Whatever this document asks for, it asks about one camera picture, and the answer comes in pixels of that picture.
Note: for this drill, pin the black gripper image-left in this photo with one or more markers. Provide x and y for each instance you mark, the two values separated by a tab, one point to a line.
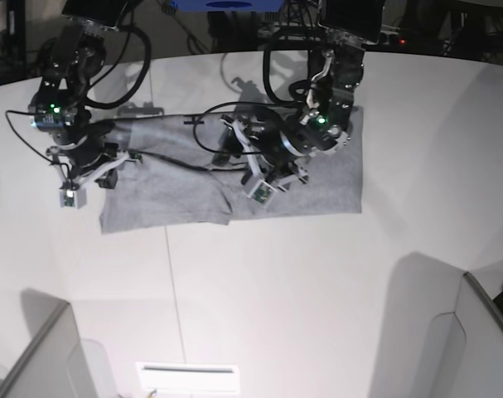
86	150

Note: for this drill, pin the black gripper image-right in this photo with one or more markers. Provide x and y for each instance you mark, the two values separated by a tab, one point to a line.
273	140

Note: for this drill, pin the grey T-shirt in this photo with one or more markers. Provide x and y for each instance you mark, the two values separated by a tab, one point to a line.
177	182

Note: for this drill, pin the blue box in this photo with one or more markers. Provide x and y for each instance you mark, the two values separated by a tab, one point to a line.
227	5

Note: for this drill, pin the grey partition panel left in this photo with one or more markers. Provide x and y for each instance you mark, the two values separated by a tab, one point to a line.
54	363

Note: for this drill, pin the grey partition panel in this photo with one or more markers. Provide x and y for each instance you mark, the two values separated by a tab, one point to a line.
462	355
54	363

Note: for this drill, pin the white slotted tray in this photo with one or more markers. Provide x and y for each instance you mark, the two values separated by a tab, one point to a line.
189	379

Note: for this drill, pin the grey partition panel right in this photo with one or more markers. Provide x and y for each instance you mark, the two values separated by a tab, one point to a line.
462	355

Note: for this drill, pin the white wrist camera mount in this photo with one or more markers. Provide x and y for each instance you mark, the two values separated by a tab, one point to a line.
257	186
72	191

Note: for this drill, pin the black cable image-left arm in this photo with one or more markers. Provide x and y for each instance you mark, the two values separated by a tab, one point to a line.
127	74

